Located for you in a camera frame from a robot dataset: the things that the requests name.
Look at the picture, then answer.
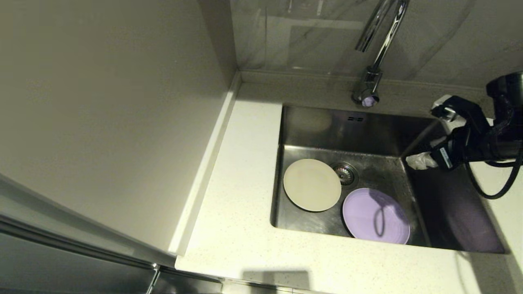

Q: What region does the grey glossy cabinet door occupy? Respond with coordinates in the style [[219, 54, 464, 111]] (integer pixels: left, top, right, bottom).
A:
[[0, 169, 223, 294]]

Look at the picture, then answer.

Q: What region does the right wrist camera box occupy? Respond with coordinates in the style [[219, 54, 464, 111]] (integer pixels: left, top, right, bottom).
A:
[[431, 96, 489, 131]]

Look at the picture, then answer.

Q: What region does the tall beige cabinet side panel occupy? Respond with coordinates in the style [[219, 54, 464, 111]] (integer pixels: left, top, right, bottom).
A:
[[0, 0, 239, 258]]

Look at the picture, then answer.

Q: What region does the chrome gooseneck faucet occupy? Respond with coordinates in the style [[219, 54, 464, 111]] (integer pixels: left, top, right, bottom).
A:
[[351, 0, 410, 108]]

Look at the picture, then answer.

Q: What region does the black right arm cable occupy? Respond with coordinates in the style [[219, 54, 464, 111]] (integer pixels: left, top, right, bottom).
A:
[[464, 122, 523, 200]]

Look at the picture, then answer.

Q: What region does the beige round plate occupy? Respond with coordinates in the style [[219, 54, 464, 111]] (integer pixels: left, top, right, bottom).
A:
[[283, 158, 342, 213]]

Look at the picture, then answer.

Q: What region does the stainless steel sink basin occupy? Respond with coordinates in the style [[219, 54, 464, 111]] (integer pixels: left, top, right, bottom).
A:
[[270, 103, 507, 254]]

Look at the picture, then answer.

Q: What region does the metal sink drain strainer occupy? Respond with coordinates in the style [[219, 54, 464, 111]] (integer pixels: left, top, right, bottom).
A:
[[331, 162, 359, 188]]

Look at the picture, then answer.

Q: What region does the purple round plate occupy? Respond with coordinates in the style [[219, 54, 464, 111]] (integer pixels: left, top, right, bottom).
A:
[[342, 187, 410, 245]]

